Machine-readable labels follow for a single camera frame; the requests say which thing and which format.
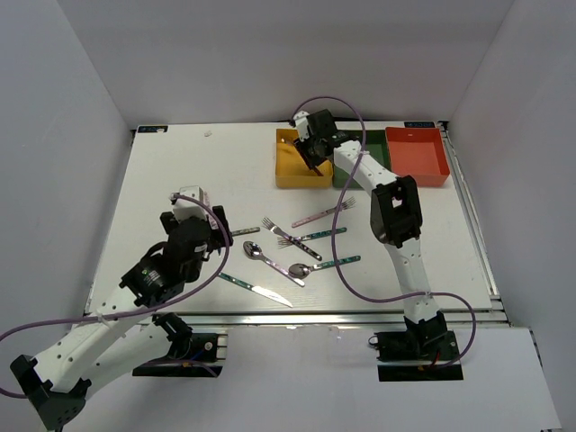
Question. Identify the pink handled fork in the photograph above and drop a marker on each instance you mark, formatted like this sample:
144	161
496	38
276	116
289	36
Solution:
345	205

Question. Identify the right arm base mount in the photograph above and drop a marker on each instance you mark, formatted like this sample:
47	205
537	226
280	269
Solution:
400	359

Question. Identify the dark handled spoon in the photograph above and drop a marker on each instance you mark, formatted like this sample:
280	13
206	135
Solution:
307	153

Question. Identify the dark handled fork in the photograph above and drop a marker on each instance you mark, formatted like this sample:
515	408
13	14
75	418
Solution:
269	225

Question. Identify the orange plastic bin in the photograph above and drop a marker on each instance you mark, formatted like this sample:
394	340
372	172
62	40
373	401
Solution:
418	152

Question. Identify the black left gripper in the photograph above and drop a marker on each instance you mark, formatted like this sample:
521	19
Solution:
216	240

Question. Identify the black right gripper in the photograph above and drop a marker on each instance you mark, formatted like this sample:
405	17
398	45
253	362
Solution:
305	143

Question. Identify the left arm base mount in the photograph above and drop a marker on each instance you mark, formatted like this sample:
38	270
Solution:
193	353

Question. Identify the dark handled knife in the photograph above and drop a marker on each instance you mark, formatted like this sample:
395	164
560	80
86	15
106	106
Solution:
243	232

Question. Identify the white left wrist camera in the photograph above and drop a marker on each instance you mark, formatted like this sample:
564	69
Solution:
186	203

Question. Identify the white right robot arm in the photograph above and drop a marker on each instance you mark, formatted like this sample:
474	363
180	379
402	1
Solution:
395	218

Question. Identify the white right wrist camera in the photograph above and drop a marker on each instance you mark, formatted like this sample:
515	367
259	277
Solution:
301	124

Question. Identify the green handled fork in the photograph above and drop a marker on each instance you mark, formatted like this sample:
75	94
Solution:
285	243

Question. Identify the yellow plastic bin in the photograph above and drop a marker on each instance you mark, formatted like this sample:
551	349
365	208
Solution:
290	170

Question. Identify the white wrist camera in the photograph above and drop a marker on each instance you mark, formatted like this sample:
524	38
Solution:
301	124
186	203

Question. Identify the green handled spoon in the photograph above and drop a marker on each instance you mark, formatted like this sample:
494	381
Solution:
300	270

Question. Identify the pink handled spoon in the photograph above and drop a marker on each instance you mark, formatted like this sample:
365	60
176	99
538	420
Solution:
254	252

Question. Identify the green plastic bin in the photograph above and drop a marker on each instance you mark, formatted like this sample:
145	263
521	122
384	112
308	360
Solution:
377	146

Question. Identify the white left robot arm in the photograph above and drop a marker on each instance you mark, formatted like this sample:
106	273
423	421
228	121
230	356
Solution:
59	381

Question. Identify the green handled knife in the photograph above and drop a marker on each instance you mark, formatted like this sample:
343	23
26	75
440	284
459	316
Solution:
270	295

